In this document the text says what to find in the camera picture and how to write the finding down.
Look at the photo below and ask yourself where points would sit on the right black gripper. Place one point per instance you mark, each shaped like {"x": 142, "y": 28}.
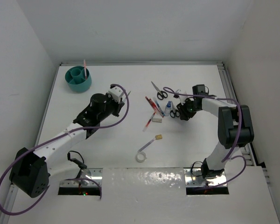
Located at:
{"x": 184, "y": 115}

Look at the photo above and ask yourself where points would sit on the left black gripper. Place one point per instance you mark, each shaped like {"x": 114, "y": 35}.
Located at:
{"x": 117, "y": 105}

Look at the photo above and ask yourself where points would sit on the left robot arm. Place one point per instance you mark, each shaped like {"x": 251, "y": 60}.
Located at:
{"x": 35, "y": 169}

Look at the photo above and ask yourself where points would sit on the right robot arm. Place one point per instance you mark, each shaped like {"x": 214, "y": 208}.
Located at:
{"x": 234, "y": 125}

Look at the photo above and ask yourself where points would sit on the lower black scissors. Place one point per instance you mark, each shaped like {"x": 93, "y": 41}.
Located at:
{"x": 174, "y": 112}

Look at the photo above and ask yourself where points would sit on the black scissors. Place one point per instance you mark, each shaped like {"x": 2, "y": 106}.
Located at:
{"x": 161, "y": 95}
{"x": 174, "y": 112}

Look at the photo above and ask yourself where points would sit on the white eraser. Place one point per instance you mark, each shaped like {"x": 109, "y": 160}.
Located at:
{"x": 158, "y": 120}

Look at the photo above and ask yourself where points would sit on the upper black scissors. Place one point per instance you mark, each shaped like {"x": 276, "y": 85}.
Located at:
{"x": 161, "y": 95}

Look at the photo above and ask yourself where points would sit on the orange red pen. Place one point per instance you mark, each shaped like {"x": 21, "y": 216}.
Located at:
{"x": 149, "y": 121}

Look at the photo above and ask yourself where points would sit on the tan pencil sharpener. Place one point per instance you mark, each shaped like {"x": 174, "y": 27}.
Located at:
{"x": 158, "y": 137}

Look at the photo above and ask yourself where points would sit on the red gel pen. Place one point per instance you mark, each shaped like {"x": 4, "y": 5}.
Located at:
{"x": 156, "y": 107}

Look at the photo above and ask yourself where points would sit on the teal divided pen holder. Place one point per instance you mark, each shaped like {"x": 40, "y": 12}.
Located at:
{"x": 74, "y": 77}

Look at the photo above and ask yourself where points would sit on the dark red pen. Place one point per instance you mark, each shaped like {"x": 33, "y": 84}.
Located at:
{"x": 151, "y": 104}

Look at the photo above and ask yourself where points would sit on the clear tape roll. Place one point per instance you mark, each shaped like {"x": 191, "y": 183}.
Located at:
{"x": 140, "y": 157}

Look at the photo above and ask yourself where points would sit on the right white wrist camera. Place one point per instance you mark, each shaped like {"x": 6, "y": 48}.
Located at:
{"x": 181, "y": 95}

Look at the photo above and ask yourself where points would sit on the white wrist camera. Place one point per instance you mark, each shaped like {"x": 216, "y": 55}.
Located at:
{"x": 181, "y": 95}
{"x": 116, "y": 93}

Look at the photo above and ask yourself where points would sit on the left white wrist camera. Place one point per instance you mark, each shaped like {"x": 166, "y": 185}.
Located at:
{"x": 116, "y": 93}

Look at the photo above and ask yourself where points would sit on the aluminium table frame rail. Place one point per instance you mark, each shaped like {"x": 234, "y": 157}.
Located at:
{"x": 156, "y": 63}

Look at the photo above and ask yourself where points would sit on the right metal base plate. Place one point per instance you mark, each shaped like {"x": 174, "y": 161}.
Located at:
{"x": 194, "y": 179}

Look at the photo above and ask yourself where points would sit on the metal base plate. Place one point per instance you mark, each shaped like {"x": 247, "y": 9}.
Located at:
{"x": 194, "y": 179}
{"x": 91, "y": 173}

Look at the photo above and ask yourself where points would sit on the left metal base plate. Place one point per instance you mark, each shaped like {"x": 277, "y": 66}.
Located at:
{"x": 91, "y": 173}

